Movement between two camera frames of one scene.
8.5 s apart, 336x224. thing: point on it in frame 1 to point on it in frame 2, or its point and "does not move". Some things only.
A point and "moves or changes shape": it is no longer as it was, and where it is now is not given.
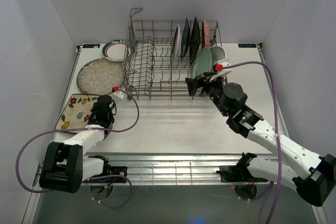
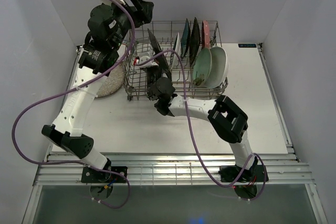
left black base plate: (114, 170) does not move
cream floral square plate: (76, 112) moves or changes shape
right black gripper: (193, 84) to (160, 68)
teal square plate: (185, 40) does not move
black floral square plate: (195, 41) does not move
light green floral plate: (203, 62) does not move
